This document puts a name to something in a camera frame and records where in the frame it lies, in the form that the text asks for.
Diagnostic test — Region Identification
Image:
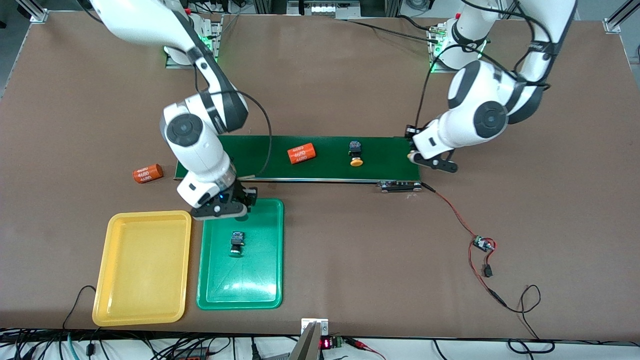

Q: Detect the orange cylinder printed 4680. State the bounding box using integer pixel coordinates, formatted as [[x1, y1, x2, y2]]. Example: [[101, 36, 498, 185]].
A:
[[287, 143, 317, 165], [132, 163, 164, 185]]

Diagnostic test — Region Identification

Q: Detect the green belt conveyor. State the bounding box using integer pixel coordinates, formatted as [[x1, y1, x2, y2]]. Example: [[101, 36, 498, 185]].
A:
[[173, 133, 425, 194]]

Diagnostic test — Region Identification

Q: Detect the green plastic tray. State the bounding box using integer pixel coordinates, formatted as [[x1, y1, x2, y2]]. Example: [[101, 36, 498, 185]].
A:
[[196, 198, 285, 311]]

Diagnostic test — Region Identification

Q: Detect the yellow plastic tray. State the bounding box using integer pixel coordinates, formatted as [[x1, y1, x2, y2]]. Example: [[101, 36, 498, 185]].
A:
[[91, 210, 193, 327]]

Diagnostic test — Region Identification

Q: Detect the grey metal pole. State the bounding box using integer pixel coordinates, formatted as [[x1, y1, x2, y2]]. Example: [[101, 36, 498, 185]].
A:
[[288, 321, 324, 360]]

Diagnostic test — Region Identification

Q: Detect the red clip lead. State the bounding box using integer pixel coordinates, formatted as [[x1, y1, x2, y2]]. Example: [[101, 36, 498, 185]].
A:
[[344, 336, 387, 360]]

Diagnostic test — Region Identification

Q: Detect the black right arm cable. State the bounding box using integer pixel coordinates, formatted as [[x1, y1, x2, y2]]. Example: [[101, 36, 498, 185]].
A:
[[200, 75, 273, 180]]

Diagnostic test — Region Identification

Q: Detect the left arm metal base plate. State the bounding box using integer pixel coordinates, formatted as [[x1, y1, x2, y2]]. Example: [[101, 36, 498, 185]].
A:
[[429, 27, 483, 75]]

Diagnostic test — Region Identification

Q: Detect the black cable to base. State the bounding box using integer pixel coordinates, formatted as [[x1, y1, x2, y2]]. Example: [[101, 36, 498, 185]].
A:
[[345, 14, 441, 45]]

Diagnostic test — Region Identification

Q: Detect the small metal bracket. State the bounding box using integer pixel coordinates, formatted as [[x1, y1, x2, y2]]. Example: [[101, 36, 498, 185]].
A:
[[300, 318, 330, 337]]

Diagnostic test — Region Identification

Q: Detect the aluminium frame structure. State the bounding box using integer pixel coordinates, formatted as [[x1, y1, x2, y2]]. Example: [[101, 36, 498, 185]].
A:
[[252, 0, 401, 20]]

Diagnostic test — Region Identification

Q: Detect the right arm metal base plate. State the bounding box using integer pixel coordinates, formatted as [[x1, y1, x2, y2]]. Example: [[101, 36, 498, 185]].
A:
[[165, 12, 224, 70]]

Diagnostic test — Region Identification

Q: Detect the black curved cable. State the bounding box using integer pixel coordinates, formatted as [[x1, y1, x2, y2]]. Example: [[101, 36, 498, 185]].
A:
[[62, 285, 98, 332]]

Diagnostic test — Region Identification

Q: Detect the thin black looped cable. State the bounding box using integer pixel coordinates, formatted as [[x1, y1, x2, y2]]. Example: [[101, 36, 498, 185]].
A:
[[504, 284, 557, 355]]

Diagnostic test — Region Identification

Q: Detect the aluminium frame post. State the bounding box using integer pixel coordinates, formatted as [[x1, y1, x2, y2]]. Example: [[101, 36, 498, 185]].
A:
[[602, 0, 640, 35], [16, 0, 49, 24]]

